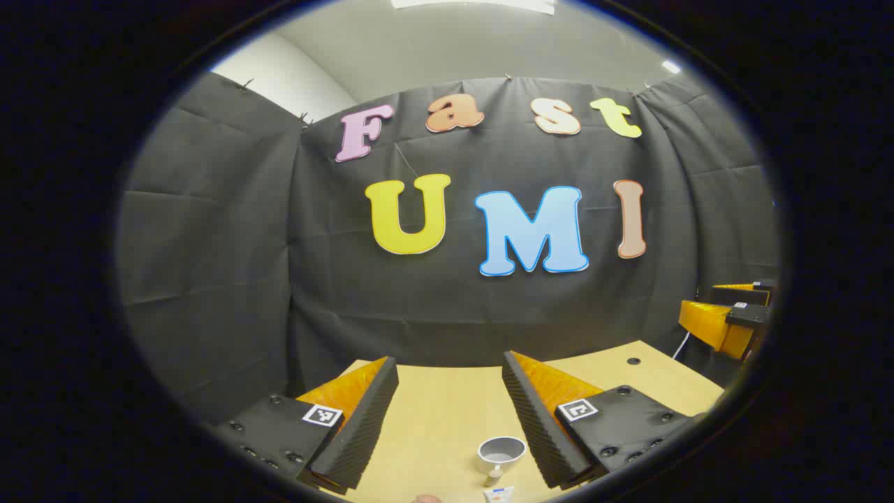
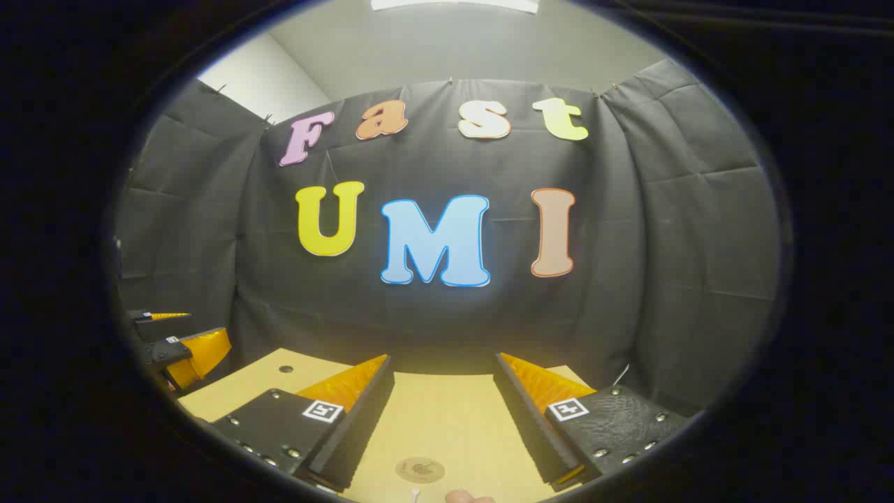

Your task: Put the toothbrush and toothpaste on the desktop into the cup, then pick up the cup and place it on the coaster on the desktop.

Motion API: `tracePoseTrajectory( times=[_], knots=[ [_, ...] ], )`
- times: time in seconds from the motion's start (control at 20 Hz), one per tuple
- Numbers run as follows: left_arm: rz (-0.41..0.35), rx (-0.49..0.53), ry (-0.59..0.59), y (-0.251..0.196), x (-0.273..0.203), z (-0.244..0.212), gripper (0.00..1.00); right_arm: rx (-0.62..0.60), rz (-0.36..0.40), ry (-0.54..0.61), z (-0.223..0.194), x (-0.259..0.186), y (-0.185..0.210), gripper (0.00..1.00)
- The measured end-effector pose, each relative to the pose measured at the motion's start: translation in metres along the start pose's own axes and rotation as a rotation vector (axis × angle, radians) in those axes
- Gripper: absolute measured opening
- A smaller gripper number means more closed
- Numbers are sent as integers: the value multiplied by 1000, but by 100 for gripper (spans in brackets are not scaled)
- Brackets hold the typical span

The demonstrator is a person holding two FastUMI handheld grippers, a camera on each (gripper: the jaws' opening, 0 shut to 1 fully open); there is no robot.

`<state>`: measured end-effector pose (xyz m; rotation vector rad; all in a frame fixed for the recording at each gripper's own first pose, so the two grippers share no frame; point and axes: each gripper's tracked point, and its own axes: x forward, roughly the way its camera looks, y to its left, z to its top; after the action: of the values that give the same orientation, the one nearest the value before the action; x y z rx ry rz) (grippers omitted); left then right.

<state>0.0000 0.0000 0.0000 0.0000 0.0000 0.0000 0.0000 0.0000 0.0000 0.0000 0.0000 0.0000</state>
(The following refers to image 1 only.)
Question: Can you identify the white cup with wooden handle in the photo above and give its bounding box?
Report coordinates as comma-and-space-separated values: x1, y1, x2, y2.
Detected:
476, 436, 527, 488

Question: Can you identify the long ceiling light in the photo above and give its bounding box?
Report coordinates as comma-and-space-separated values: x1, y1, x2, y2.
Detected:
390, 0, 557, 15

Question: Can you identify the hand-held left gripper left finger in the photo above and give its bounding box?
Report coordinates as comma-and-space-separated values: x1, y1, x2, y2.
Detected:
210, 355, 400, 493

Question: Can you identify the light wooden desktop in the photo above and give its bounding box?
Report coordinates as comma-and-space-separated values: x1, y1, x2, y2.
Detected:
318, 340, 726, 503

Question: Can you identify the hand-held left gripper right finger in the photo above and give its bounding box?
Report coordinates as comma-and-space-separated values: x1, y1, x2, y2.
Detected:
501, 349, 703, 491

